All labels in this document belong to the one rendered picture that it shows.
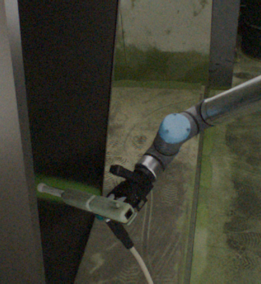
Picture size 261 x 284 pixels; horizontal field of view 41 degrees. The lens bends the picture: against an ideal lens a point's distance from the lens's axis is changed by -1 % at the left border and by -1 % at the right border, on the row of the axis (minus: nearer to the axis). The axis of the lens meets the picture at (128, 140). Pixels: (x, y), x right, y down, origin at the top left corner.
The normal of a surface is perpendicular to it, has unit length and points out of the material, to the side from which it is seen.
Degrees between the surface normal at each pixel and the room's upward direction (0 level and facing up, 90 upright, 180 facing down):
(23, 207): 90
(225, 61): 90
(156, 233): 0
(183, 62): 90
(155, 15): 90
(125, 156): 0
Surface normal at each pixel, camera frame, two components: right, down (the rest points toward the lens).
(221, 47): -0.22, 0.63
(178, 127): 0.11, -0.47
